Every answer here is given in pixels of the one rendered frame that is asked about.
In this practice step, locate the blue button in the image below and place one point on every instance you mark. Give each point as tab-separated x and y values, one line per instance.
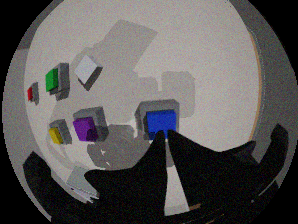
159	115

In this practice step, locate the red button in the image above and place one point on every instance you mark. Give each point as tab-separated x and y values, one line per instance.
33	92

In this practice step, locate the green button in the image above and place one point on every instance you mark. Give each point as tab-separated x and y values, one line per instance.
57	79

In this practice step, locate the yellow button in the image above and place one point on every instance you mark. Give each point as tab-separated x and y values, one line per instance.
59	132

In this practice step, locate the purple button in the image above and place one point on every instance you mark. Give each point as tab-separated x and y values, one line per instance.
90	124

